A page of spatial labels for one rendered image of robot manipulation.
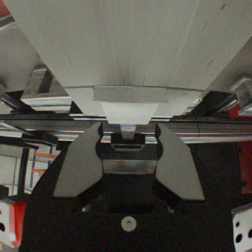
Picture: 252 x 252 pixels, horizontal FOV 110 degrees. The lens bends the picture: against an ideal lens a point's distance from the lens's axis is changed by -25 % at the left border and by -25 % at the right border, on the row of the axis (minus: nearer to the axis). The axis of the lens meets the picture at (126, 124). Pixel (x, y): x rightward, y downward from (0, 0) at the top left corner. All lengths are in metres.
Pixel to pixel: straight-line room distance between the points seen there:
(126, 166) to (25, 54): 0.33
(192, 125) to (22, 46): 0.60
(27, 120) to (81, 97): 0.53
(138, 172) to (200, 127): 0.41
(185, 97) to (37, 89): 0.29
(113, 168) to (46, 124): 0.44
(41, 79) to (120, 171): 0.26
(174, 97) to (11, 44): 0.34
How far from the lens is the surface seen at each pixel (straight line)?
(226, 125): 0.66
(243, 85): 0.43
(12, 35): 0.32
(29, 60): 0.36
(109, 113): 0.21
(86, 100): 0.18
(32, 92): 0.31
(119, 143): 0.40
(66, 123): 0.54
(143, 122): 0.25
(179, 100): 0.18
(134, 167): 0.21
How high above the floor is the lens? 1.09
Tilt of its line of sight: 19 degrees down
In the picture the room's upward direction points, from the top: 179 degrees counter-clockwise
